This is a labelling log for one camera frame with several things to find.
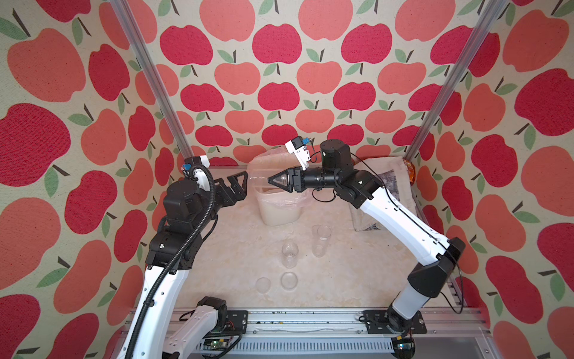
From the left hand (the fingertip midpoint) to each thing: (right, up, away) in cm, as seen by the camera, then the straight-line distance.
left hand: (238, 180), depth 61 cm
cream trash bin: (+11, -10, +23) cm, 27 cm away
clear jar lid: (+14, -38, +24) cm, 47 cm away
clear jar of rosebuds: (+14, -29, +30) cm, 44 cm away
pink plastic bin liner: (+5, +8, +30) cm, 31 cm away
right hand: (+10, -1, +2) cm, 10 cm away
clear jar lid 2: (+4, -39, +22) cm, 45 cm away
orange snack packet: (+77, +7, +51) cm, 92 cm away
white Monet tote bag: (+62, +3, +37) cm, 72 cm away
